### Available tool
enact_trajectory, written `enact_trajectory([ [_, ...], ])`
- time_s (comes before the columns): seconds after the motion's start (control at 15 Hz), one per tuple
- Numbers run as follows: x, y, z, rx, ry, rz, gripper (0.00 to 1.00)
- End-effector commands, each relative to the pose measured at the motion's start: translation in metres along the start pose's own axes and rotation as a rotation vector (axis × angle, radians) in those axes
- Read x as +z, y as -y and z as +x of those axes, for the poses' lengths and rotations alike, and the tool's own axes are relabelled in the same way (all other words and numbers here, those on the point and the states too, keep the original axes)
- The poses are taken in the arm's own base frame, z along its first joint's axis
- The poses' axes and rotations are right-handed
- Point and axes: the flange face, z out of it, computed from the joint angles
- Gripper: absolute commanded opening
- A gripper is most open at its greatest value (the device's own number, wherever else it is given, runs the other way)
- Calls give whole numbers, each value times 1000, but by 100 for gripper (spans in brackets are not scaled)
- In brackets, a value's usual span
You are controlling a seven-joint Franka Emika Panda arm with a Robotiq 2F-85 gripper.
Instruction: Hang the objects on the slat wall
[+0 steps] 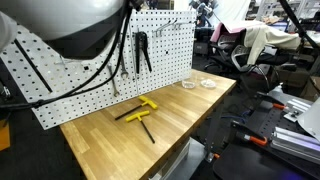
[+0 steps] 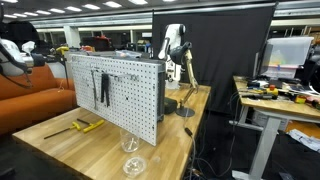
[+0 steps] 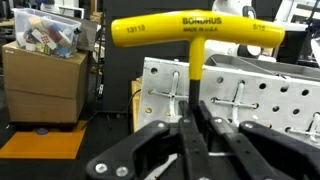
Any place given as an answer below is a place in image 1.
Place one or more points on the cardboard box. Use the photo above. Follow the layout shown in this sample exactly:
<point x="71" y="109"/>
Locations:
<point x="311" y="88"/>

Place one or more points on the short aluminium extrusion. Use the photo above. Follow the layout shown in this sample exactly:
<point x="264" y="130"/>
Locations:
<point x="298" y="108"/>

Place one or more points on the metal shelving rack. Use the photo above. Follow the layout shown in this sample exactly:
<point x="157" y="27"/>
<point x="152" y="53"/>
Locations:
<point x="263" y="10"/>

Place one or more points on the black pliers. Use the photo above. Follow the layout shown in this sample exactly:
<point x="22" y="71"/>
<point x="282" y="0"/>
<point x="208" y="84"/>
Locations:
<point x="137" y="53"/>

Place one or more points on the white metal pegboard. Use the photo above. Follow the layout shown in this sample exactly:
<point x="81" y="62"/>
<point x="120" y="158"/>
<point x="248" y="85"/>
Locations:
<point x="160" y="66"/>

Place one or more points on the beige jacket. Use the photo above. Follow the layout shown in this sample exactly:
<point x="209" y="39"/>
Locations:
<point x="266" y="38"/>

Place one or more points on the pink cloth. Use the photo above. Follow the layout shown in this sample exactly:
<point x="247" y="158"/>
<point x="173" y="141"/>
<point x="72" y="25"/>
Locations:
<point x="233" y="26"/>

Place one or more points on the black perforated breadboard table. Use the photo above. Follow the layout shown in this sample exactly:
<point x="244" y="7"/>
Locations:
<point x="240" y="163"/>

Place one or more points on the white curved sheet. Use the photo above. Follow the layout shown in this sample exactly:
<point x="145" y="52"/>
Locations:
<point x="313" y="121"/>

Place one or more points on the long double-prong pegboard hook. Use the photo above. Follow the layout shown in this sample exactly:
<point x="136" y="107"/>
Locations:
<point x="166" y="26"/>

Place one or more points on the orange floor mat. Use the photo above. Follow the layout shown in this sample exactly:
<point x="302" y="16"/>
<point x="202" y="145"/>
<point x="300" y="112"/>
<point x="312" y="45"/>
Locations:
<point x="4" y="138"/>

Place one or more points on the white pegboard hook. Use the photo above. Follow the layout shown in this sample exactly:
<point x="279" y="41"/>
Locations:
<point x="62" y="62"/>

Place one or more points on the grey metal table frame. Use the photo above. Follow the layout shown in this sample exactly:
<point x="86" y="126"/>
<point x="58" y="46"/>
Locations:
<point x="186" y="160"/>

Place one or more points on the black office chair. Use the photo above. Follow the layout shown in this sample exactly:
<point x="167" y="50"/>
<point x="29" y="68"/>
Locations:
<point x="221" y="50"/>

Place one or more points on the long silver combination wrench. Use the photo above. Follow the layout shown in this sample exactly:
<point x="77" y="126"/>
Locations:
<point x="124" y="70"/>

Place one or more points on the long aluminium extrusion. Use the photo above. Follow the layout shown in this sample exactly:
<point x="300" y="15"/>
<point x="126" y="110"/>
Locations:
<point x="293" y="143"/>

